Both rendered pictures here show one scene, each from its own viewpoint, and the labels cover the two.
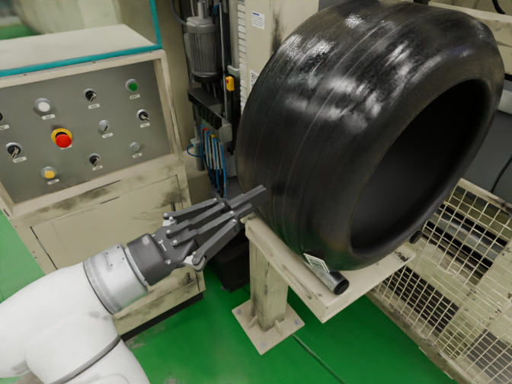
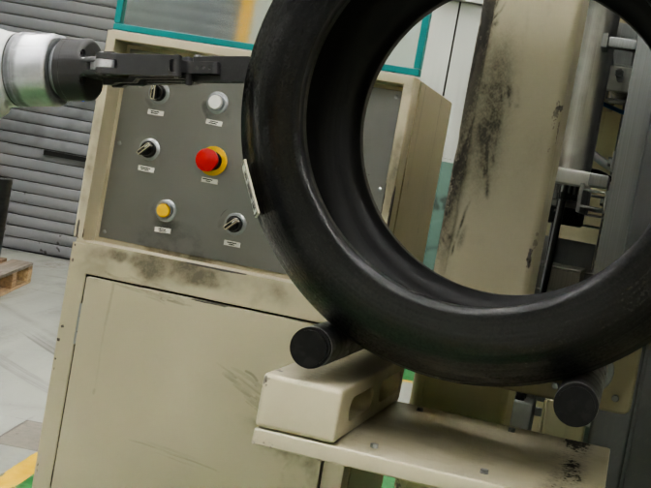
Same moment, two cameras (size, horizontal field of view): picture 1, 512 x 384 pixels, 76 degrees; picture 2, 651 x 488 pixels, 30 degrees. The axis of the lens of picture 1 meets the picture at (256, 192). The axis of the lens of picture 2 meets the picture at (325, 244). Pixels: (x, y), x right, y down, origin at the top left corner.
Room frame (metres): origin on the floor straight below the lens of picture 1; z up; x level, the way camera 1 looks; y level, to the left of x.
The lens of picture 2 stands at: (-0.41, -1.15, 1.08)
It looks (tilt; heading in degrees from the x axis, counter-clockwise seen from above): 3 degrees down; 48
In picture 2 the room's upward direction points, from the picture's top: 10 degrees clockwise
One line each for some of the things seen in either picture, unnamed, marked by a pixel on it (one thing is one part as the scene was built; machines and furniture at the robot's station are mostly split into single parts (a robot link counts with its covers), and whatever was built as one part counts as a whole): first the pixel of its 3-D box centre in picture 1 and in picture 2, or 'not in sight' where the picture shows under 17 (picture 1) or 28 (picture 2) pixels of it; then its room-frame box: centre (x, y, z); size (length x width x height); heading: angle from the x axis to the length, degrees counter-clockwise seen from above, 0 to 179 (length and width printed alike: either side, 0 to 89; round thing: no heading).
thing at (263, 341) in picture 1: (267, 315); not in sight; (0.86, -0.06, 0.02); 0.27 x 0.27 x 0.04; 34
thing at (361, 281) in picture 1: (327, 244); (447, 444); (0.66, -0.22, 0.80); 0.37 x 0.36 x 0.02; 124
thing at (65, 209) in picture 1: (110, 211); (228, 405); (0.98, 0.60, 0.63); 0.56 x 0.41 x 1.27; 124
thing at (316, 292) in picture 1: (292, 256); (338, 387); (0.58, -0.10, 0.84); 0.36 x 0.09 x 0.06; 34
